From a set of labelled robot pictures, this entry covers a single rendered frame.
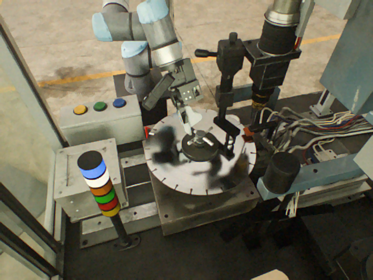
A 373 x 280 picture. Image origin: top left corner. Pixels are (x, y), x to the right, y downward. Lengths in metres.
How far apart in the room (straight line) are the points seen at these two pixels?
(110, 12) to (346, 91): 0.61
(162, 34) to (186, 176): 0.37
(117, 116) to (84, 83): 1.83
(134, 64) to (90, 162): 0.77
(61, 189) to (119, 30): 0.47
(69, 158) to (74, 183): 0.10
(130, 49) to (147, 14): 0.51
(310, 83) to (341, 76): 2.29
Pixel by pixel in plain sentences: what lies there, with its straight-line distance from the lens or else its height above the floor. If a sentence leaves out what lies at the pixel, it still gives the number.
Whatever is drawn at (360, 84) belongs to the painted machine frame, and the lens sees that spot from 0.55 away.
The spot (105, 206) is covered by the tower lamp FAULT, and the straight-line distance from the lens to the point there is 0.62.
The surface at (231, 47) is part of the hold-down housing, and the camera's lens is 0.62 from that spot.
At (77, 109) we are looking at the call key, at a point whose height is 0.91.
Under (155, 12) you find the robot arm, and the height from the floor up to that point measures 1.28.
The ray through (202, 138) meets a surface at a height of 1.00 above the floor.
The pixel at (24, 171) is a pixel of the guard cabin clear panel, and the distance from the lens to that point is 0.78.
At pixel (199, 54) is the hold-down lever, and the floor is 1.21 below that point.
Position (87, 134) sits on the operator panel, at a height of 0.84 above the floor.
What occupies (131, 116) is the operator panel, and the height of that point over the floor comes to 0.88.
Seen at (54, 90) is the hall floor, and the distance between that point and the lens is 2.79.
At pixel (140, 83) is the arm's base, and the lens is 1.27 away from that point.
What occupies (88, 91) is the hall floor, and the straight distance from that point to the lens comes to 2.66.
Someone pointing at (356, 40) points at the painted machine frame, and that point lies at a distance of 0.55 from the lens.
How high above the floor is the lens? 1.55
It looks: 47 degrees down
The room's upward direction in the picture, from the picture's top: straight up
